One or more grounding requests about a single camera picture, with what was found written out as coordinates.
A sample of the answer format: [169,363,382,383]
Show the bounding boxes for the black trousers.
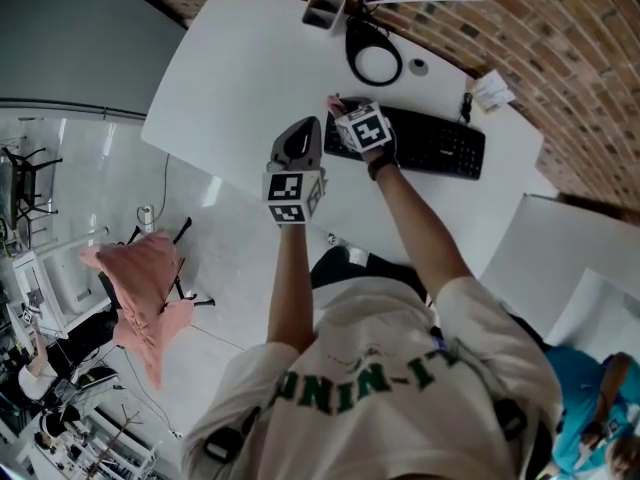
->
[309,245,432,310]

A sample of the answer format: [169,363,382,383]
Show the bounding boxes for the white shelf unit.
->
[10,225,117,332]

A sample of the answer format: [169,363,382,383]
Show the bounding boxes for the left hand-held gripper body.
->
[262,116,330,229]

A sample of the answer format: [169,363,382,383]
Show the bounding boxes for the black wristband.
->
[368,159,400,182]

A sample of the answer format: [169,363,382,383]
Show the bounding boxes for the black monitor stand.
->
[343,0,404,87]

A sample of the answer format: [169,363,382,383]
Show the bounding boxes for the white card box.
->
[469,69,517,115]

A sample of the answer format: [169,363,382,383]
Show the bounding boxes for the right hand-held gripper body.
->
[333,96,393,154]

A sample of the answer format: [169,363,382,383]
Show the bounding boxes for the pink fabric cover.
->
[79,231,197,392]

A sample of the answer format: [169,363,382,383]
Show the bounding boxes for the person's right forearm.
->
[372,165,477,294]

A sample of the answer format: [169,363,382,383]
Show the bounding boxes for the white printed t-shirt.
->
[181,273,565,480]

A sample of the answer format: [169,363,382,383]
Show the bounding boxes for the black folding chair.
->
[97,216,217,320]

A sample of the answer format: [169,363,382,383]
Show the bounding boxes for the black keyboard cable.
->
[458,75,477,126]

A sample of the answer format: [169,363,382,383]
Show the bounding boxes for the wooden coat rack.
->
[92,401,147,480]

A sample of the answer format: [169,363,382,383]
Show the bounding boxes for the white pen holder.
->
[301,0,348,32]

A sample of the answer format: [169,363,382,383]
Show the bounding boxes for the black office chair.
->
[0,146,65,230]

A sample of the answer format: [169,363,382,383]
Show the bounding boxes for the black strap-mounted device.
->
[202,406,262,465]
[498,396,530,442]

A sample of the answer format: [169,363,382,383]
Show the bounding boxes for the black keyboard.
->
[323,98,487,182]

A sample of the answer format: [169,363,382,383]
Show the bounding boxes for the person's left forearm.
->
[266,223,320,350]

